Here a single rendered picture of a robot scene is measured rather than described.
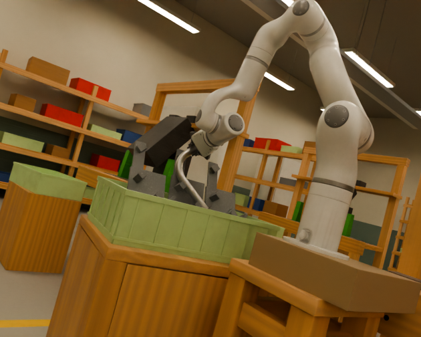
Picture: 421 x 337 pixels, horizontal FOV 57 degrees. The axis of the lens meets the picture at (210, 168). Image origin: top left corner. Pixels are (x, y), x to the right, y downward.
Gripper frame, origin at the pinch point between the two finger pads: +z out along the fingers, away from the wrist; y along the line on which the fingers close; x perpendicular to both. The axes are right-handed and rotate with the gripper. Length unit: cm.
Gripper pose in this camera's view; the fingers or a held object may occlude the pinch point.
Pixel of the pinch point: (194, 149)
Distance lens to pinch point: 160.2
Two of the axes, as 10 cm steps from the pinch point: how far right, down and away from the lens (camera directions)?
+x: -6.9, 4.8, -5.5
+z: -4.9, 2.5, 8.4
